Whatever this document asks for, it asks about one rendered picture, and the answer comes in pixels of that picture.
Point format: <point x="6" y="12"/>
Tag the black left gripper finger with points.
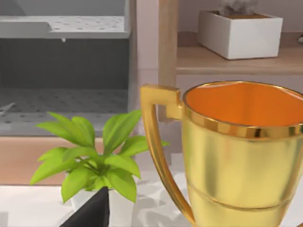
<point x="94" y="212"/>

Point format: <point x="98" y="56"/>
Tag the gold trophy cup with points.
<point x="239" y="156"/>

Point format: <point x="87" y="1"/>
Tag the green plant in white pot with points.
<point x="94" y="153"/>

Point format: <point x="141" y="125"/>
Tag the pale wooden drawer front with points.
<point x="28" y="160"/>

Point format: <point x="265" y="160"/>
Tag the wooden open shelf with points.
<point x="236" y="63"/>

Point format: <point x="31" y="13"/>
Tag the white square plant pot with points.
<point x="243" y="35"/>

